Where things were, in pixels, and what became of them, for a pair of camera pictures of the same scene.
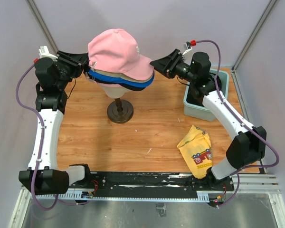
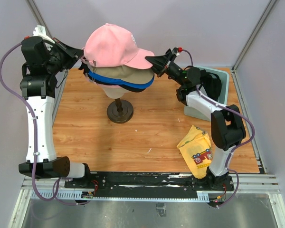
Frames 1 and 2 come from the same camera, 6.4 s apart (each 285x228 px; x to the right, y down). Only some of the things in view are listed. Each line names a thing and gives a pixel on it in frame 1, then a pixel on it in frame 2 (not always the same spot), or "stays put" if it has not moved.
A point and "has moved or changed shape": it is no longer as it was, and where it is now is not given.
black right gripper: x=168 y=63 -> x=160 y=63
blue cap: x=134 y=82 stays put
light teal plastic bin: x=199 y=111 stays put
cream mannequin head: x=115 y=92 stays put
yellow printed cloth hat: x=196 y=149 stays put
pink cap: x=115 y=50 has moved or changed shape
